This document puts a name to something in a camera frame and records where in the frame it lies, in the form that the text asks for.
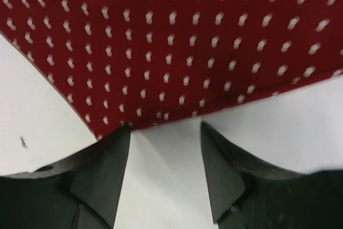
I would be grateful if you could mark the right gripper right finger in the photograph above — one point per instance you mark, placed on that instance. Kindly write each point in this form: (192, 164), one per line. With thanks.
(248, 192)

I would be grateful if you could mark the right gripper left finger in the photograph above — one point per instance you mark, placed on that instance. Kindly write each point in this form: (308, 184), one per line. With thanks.
(79, 191)

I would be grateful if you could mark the red polka dot skirt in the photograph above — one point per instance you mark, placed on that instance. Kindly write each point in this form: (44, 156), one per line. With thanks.
(148, 62)

